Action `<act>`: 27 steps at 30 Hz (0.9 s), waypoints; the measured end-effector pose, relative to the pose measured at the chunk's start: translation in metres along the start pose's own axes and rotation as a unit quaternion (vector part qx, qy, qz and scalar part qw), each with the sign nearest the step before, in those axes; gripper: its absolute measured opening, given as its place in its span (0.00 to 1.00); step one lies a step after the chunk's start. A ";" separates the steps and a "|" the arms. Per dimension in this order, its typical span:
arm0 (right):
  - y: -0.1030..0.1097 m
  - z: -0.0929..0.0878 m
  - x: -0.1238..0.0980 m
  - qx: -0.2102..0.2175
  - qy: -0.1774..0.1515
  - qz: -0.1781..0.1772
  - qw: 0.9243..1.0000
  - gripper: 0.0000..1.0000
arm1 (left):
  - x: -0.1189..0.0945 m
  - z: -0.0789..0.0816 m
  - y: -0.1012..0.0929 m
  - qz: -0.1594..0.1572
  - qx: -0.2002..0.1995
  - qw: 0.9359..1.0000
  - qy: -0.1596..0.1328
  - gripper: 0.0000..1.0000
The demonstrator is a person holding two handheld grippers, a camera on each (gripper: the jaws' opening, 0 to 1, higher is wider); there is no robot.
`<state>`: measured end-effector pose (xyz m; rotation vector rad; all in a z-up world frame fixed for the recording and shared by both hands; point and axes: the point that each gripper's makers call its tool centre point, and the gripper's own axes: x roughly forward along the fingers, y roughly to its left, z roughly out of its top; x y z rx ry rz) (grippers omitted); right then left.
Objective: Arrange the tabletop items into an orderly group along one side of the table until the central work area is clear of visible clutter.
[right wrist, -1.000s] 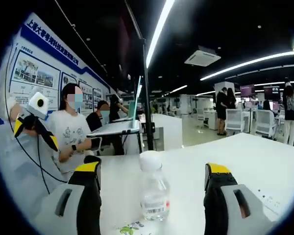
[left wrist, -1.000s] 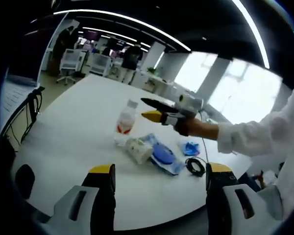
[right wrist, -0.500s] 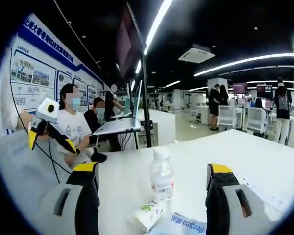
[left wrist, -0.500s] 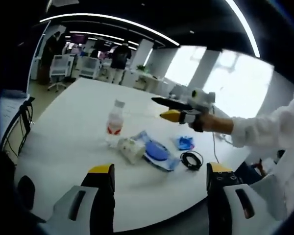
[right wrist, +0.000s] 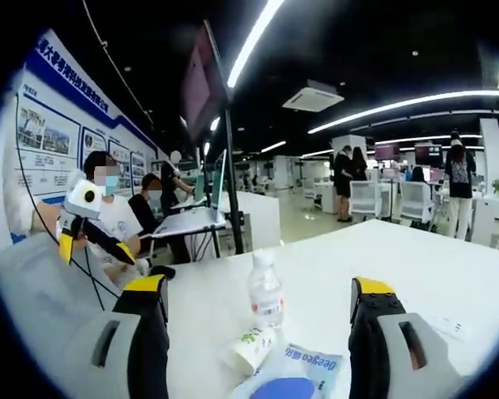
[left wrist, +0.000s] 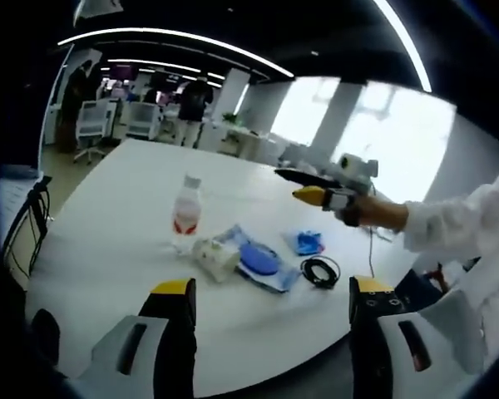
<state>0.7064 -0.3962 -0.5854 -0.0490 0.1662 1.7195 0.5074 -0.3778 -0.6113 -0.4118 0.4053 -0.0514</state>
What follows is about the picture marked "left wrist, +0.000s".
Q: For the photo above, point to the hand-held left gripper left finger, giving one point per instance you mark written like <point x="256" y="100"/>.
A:
<point x="174" y="332"/>

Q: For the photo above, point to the clear plastic water bottle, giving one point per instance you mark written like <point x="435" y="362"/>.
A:
<point x="187" y="212"/>

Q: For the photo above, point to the wet wipes packet blue lid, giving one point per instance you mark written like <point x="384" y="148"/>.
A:
<point x="262" y="259"/>

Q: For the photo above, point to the white round table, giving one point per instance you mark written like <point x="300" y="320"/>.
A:
<point x="129" y="208"/>

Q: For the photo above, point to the small blue plastic packet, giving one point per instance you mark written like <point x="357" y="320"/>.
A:
<point x="309" y="243"/>

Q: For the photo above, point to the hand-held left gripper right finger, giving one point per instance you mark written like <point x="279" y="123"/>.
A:
<point x="368" y="332"/>

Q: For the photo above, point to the white office chair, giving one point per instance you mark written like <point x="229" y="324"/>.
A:
<point x="143" y="120"/>
<point x="93" y="124"/>

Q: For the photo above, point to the black chair at left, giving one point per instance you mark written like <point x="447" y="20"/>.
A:
<point x="33" y="220"/>

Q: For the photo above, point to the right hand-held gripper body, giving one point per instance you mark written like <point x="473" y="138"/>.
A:
<point x="357" y="172"/>

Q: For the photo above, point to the green potted plant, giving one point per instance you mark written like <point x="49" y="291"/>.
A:
<point x="230" y="118"/>

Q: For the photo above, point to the white paper cup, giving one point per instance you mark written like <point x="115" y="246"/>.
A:
<point x="214" y="259"/>

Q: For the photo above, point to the person's right hand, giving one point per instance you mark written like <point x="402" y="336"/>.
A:
<point x="378" y="214"/>

